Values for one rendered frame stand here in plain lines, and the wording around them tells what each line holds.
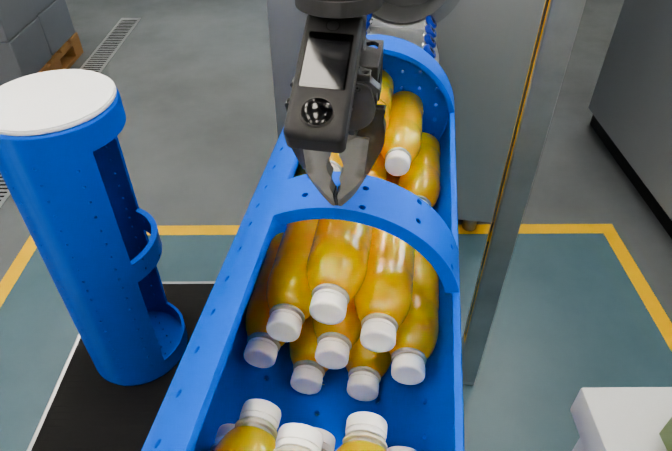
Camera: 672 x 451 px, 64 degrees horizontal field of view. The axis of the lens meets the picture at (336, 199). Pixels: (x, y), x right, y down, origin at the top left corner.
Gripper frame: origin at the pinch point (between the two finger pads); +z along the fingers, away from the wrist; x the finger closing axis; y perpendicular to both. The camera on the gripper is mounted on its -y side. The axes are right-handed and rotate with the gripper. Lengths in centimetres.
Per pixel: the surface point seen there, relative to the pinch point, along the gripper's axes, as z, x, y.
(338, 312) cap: 10.5, -1.1, -5.6
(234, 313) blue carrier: 4.1, 7.2, -12.4
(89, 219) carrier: 45, 62, 40
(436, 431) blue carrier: 21.6, -12.4, -10.9
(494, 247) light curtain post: 62, -31, 64
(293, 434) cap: 8.9, 0.4, -20.0
